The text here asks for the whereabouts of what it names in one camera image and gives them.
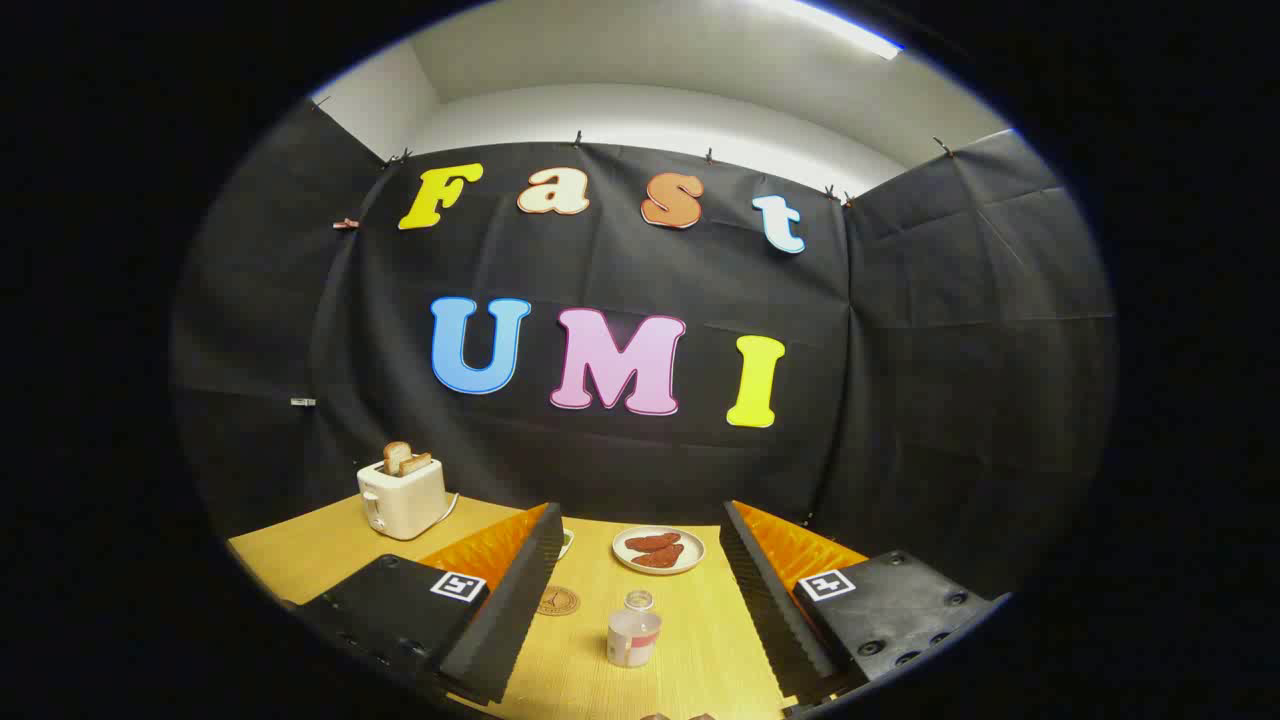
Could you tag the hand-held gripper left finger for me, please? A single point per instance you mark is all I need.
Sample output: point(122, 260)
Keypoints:
point(520, 600)

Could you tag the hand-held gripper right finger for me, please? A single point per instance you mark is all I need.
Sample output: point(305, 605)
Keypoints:
point(765, 600)

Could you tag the round cork coaster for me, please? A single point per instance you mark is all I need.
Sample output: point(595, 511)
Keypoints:
point(562, 601)

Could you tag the clear juice bottle red label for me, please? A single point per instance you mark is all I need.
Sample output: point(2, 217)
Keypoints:
point(633, 637)

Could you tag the white divided grain dish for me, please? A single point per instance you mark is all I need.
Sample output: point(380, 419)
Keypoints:
point(567, 543)

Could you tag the white round plate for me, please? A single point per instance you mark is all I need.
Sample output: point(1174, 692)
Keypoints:
point(695, 552)

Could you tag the red meat slice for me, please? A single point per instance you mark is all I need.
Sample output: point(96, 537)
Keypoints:
point(662, 557)
point(652, 542)

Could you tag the cream toaster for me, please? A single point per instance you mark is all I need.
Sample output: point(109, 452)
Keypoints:
point(405, 500)

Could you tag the toast slice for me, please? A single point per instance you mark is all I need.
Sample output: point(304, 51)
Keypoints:
point(417, 463)
point(396, 455)

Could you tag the black backdrop cloth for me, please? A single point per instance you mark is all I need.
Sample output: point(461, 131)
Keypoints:
point(940, 400)

